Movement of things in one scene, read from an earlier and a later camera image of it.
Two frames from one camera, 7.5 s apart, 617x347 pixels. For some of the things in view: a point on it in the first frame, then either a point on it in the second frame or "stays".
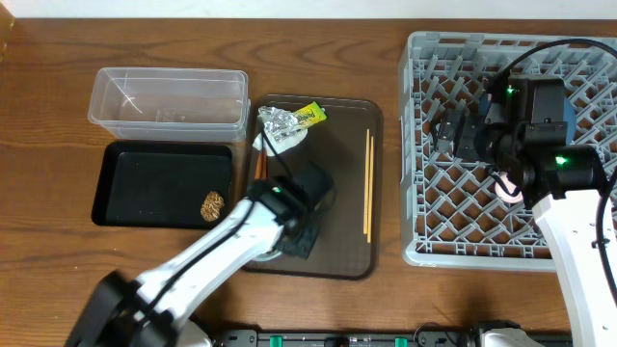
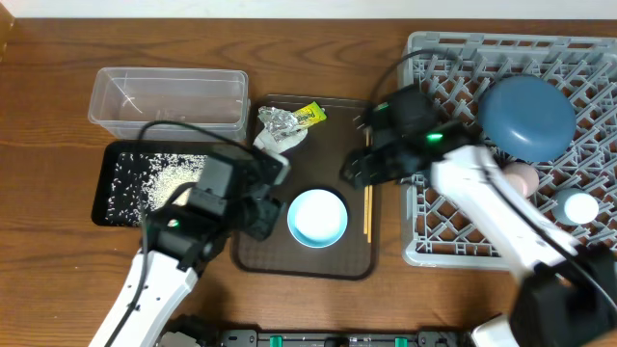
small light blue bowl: (257, 253) to (317, 218)
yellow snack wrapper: (309, 115) stays
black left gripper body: (304, 241) to (259, 217)
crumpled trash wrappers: (277, 121) stays
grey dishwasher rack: (451, 215) stays
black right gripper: (469, 127) to (362, 169)
